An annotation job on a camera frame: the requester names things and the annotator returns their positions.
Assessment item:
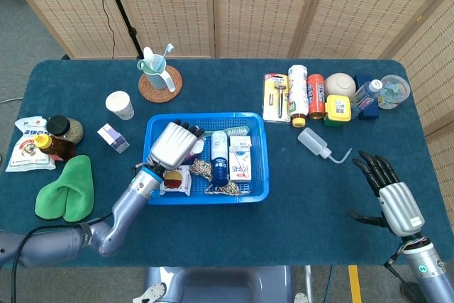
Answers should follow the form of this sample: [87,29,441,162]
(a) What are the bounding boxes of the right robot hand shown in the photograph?
[349,150,426,237]

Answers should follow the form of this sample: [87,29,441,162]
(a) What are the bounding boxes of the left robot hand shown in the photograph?
[148,120,206,172]

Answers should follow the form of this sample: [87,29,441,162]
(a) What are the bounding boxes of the white paper cup green print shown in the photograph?
[105,90,135,121]

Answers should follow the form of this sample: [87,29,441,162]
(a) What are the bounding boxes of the translucent squeeze wash bottle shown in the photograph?
[297,127,353,165]

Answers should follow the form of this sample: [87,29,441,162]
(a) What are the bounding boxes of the blue plastic basket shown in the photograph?
[143,111,270,206]

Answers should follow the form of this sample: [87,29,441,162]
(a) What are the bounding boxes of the orange drink can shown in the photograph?
[306,74,327,120]

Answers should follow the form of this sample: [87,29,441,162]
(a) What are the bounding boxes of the purple tube white cap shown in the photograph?
[184,136,206,162]

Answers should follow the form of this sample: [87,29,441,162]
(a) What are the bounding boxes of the red white snack packet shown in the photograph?
[159,165,192,197]

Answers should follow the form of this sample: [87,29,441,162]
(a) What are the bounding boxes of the blue white spray bottle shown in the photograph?
[210,130,228,187]

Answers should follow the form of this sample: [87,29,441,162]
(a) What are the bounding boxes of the woven rattan coaster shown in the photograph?
[138,65,184,104]

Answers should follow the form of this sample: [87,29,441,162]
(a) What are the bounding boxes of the green scrubbing brush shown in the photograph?
[204,125,251,138]

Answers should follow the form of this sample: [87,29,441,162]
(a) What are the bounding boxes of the purple white patterned carton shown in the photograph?
[96,123,131,154]

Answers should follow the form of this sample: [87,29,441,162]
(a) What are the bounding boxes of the white blue carton box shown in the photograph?
[228,135,253,182]

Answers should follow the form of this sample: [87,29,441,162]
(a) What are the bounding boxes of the pale blue toothbrush holder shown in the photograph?
[136,55,177,93]

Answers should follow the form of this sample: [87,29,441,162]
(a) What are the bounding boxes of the white utensil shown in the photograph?
[143,46,157,70]

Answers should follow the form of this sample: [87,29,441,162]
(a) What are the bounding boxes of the teal table cover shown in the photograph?
[0,58,446,268]

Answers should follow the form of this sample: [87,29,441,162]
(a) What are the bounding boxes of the blue toothbrush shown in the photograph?
[161,43,175,66]

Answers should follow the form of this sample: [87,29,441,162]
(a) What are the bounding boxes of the dark blue box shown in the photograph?
[354,74,380,121]

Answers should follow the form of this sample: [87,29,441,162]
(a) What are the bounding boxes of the speckled jar black lid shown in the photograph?
[45,114,85,145]

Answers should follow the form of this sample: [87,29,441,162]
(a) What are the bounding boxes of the razor in yellow package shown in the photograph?
[261,73,292,123]

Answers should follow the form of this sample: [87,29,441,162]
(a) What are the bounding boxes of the green cloth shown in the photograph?
[34,154,95,222]

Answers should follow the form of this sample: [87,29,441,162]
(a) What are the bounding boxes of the brown bottle yellow cap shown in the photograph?
[33,134,77,161]

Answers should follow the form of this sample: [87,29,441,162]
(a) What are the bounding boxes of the green container yellow lid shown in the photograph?
[323,94,353,127]

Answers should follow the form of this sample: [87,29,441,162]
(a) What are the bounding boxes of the clear round plastic jar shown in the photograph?
[377,75,411,110]

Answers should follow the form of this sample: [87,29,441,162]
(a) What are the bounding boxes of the clear water bottle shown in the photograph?
[349,79,384,112]

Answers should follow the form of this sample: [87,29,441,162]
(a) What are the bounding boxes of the white bottle yellow cap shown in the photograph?
[287,64,309,128]

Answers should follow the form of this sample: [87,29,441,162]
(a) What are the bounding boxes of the beige round bowl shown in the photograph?
[324,72,357,99]

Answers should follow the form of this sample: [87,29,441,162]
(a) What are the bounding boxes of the black stand pole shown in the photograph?
[98,0,143,59]

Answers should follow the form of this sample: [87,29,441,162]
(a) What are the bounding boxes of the grey blue robot torso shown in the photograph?
[133,265,309,303]

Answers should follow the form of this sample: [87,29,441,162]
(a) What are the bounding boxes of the white snack bag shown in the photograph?
[5,116,57,172]

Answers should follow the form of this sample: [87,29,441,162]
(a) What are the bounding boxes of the bamboo folding screen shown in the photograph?
[0,0,454,197]

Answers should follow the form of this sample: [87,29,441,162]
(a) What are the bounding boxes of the braided rope bundle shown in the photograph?
[189,158,243,197]

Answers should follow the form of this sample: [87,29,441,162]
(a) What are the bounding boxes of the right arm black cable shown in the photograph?
[382,244,411,269]

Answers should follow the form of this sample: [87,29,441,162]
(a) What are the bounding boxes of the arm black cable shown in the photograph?
[10,212,114,303]
[382,244,411,269]

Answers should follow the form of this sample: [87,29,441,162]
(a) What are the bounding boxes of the thin black hanging cable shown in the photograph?
[87,0,116,59]

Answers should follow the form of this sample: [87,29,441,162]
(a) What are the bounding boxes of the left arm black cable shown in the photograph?
[10,212,114,303]

